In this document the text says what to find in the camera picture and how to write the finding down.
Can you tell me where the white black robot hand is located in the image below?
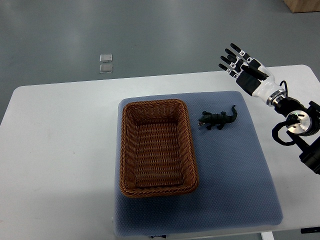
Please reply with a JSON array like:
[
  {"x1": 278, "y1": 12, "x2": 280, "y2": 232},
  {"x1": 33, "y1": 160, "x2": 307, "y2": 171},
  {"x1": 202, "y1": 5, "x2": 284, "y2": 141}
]
[{"x1": 218, "y1": 43, "x2": 287, "y2": 106}]

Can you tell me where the dark toy crocodile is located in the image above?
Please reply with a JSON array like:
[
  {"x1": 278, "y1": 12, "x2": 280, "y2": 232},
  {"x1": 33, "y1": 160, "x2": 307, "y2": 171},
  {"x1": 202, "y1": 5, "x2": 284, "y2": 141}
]
[{"x1": 198, "y1": 105, "x2": 238, "y2": 130}]

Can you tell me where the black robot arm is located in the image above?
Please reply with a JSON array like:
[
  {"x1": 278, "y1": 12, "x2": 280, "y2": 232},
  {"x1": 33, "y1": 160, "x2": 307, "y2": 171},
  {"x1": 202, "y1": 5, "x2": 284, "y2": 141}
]
[{"x1": 271, "y1": 96, "x2": 320, "y2": 174}]

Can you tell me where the brown wicker basket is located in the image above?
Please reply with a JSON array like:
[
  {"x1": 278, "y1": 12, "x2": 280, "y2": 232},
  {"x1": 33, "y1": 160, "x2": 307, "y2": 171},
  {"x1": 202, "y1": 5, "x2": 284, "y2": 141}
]
[{"x1": 119, "y1": 99, "x2": 199, "y2": 198}]

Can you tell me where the wooden box corner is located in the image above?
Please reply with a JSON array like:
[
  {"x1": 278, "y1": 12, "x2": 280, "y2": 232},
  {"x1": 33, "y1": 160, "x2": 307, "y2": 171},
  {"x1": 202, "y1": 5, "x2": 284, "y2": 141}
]
[{"x1": 283, "y1": 0, "x2": 320, "y2": 13}]

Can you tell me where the blue grey foam mat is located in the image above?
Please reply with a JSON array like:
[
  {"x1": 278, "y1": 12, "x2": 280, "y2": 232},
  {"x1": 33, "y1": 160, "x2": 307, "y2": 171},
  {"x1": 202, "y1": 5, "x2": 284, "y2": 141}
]
[{"x1": 113, "y1": 91, "x2": 283, "y2": 237}]

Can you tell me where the lower metal floor plate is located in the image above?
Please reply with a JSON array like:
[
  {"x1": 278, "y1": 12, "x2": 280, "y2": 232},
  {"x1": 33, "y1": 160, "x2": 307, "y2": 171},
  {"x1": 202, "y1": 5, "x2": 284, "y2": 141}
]
[{"x1": 99, "y1": 63, "x2": 113, "y2": 74}]

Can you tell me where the metal floor plate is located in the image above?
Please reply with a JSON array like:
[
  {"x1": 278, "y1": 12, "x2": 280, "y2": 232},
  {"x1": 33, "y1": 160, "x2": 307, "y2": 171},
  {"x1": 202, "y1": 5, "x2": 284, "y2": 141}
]
[
  {"x1": 99, "y1": 53, "x2": 113, "y2": 63},
  {"x1": 99, "y1": 63, "x2": 113, "y2": 74}
]

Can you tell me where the upper metal floor plate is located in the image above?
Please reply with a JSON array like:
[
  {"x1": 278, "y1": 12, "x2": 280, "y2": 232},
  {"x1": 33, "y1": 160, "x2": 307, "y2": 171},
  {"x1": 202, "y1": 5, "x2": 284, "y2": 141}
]
[{"x1": 99, "y1": 53, "x2": 113, "y2": 63}]

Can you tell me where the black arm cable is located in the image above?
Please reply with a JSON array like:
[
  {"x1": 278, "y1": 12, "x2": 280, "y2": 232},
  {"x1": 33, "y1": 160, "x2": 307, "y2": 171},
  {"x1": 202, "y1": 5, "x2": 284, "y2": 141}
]
[{"x1": 278, "y1": 80, "x2": 289, "y2": 97}]

